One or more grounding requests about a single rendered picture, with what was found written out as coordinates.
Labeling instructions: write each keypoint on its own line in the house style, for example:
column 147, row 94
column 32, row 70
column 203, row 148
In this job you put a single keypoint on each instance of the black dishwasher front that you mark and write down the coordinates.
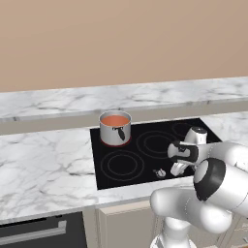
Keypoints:
column 38, row 216

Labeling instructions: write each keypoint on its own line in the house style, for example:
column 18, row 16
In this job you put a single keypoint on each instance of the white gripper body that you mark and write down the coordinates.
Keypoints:
column 178, row 168

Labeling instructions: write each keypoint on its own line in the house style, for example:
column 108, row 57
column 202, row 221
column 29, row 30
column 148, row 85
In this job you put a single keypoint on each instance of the orange-red marinara sauce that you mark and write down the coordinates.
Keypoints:
column 114, row 120

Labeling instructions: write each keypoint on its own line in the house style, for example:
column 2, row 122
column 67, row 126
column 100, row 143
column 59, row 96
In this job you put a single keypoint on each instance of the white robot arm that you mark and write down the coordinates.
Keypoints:
column 180, row 203

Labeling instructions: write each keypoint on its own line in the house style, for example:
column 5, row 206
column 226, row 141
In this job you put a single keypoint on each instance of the beige cupboard door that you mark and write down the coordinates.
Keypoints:
column 237, row 235
column 126, row 226

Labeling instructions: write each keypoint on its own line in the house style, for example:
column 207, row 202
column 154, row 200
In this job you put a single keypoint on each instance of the black glass hob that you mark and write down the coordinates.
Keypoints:
column 129, row 168

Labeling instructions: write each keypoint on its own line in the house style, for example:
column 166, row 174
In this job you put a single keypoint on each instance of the grey stove knob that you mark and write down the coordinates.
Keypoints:
column 159, row 173

